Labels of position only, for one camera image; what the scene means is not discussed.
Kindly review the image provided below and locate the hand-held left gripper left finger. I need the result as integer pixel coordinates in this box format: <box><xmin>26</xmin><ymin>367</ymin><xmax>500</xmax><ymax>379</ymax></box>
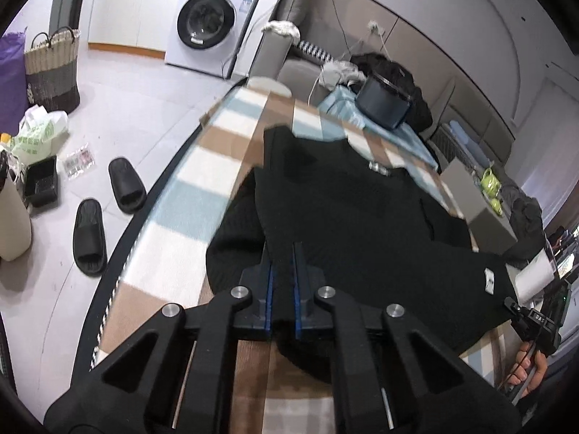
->
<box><xmin>43</xmin><ymin>241</ymin><xmax>276</xmax><ymax>434</ymax></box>

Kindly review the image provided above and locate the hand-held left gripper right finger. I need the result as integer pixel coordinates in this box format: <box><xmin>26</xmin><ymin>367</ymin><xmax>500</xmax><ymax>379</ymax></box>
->
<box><xmin>292</xmin><ymin>241</ymin><xmax>525</xmax><ymax>434</ymax></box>

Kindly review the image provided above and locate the black knit sweater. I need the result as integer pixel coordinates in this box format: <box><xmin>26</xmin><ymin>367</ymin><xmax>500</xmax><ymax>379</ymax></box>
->
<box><xmin>206</xmin><ymin>125</ymin><xmax>528</xmax><ymax>385</ymax></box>

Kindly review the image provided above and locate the pale clothes heap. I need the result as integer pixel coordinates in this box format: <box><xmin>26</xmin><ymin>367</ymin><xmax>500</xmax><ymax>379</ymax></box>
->
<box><xmin>319</xmin><ymin>59</ymin><xmax>363</xmax><ymax>89</ymax></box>

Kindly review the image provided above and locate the person's right hand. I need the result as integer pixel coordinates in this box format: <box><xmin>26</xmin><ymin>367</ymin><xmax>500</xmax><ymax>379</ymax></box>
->
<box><xmin>504</xmin><ymin>341</ymin><xmax>550</xmax><ymax>401</ymax></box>

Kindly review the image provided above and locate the paper towel roll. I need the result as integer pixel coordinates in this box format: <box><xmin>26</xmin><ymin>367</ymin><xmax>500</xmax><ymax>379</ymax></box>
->
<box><xmin>516</xmin><ymin>250</ymin><xmax>556</xmax><ymax>301</ymax></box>

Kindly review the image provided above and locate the dark grey cloth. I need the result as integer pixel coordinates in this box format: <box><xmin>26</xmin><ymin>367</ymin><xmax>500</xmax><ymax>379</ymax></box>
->
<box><xmin>500</xmin><ymin>176</ymin><xmax>546</xmax><ymax>263</ymax></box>

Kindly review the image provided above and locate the grey coffee table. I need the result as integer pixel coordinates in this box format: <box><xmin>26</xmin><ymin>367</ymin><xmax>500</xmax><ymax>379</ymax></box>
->
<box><xmin>440</xmin><ymin>159</ymin><xmax>519</xmax><ymax>256</ymax></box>

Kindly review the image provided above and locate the checkered blanket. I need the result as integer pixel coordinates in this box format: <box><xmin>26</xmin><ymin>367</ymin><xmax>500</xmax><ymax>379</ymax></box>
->
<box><xmin>93</xmin><ymin>86</ymin><xmax>512</xmax><ymax>434</ymax></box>

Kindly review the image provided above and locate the green teapot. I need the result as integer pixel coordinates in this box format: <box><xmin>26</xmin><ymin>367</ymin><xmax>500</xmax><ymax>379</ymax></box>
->
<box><xmin>479</xmin><ymin>168</ymin><xmax>500</xmax><ymax>193</ymax></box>

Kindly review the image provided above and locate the black slipper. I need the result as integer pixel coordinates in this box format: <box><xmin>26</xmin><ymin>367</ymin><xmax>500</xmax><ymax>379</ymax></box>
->
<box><xmin>109</xmin><ymin>157</ymin><xmax>148</xmax><ymax>214</ymax></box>
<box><xmin>73</xmin><ymin>199</ymin><xmax>108</xmax><ymax>277</ymax></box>

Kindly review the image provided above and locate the light blue pillow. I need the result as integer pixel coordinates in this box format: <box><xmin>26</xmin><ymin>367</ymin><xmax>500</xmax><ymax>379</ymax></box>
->
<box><xmin>448</xmin><ymin>120</ymin><xmax>491</xmax><ymax>168</ymax></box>

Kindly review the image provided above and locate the light blue cloth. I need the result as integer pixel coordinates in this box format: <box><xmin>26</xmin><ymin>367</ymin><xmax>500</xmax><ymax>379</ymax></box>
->
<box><xmin>317</xmin><ymin>86</ymin><xmax>439</xmax><ymax>173</ymax></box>

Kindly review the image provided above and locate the white round stool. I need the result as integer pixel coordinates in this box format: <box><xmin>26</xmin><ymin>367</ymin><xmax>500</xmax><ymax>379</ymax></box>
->
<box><xmin>246</xmin><ymin>77</ymin><xmax>292</xmax><ymax>98</ymax></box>

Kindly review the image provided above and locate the dark blue pot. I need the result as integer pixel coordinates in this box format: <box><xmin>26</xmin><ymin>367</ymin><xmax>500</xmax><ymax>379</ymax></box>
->
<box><xmin>356</xmin><ymin>73</ymin><xmax>414</xmax><ymax>129</ymax></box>

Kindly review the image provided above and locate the grey sofa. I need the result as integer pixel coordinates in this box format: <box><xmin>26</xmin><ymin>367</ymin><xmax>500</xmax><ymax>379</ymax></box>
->
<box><xmin>248</xmin><ymin>31</ymin><xmax>345</xmax><ymax>100</ymax></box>

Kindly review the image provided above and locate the small printed packet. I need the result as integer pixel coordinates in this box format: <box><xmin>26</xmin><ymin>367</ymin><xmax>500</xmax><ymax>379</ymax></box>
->
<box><xmin>63</xmin><ymin>144</ymin><xmax>96</xmax><ymax>175</ymax></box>

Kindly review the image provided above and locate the black jacket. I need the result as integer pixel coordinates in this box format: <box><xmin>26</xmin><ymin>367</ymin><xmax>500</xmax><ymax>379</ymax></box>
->
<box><xmin>350</xmin><ymin>53</ymin><xmax>434</xmax><ymax>134</ymax></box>

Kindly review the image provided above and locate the houndstooth pillow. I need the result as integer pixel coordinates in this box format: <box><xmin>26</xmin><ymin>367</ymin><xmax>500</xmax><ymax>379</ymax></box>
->
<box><xmin>296</xmin><ymin>40</ymin><xmax>338</xmax><ymax>61</ymax></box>

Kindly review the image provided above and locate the black plastic tray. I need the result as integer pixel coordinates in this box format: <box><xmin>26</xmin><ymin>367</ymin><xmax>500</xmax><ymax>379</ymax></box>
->
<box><xmin>22</xmin><ymin>155</ymin><xmax>59</xmax><ymax>209</ymax></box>

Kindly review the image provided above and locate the white cloth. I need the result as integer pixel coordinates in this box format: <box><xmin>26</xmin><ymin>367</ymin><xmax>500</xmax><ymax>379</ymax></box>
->
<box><xmin>261</xmin><ymin>20</ymin><xmax>300</xmax><ymax>39</ymax></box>

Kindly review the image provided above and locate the white plastic bag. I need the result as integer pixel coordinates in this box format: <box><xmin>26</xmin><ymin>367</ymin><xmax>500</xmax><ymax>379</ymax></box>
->
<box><xmin>10</xmin><ymin>105</ymin><xmax>69</xmax><ymax>168</ymax></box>

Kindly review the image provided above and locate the white washing machine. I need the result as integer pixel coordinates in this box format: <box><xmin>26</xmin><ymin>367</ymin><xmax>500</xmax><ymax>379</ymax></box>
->
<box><xmin>164</xmin><ymin>0</ymin><xmax>267</xmax><ymax>77</ymax></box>

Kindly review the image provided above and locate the grey cushion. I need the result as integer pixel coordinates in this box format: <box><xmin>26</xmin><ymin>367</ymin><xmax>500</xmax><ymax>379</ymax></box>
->
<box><xmin>276</xmin><ymin>0</ymin><xmax>313</xmax><ymax>32</ymax></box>

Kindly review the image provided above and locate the woven two-tone basket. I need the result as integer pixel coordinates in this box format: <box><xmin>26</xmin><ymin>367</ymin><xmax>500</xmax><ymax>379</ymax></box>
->
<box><xmin>25</xmin><ymin>27</ymin><xmax>82</xmax><ymax>114</ymax></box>

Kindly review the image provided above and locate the white base cabinet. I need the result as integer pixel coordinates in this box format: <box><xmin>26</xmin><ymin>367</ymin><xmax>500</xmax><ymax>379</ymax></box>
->
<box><xmin>88</xmin><ymin>0</ymin><xmax>191</xmax><ymax>59</ymax></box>

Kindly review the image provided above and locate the purple bag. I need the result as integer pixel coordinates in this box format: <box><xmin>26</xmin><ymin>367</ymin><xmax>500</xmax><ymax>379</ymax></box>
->
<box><xmin>0</xmin><ymin>31</ymin><xmax>30</xmax><ymax>134</ymax></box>

